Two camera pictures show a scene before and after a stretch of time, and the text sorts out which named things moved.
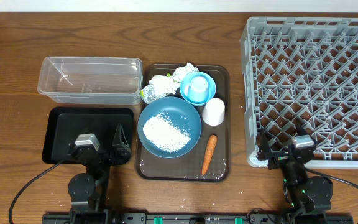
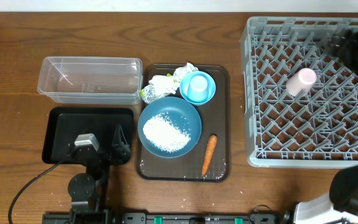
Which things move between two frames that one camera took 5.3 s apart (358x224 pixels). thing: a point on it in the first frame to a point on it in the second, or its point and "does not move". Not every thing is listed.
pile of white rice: [163, 134] does not move
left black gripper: [124, 153] does not move
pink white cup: [213, 112] to [301, 83]
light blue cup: [199, 90] does not move
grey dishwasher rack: [319, 73] does not move
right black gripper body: [279, 159] to [357, 53]
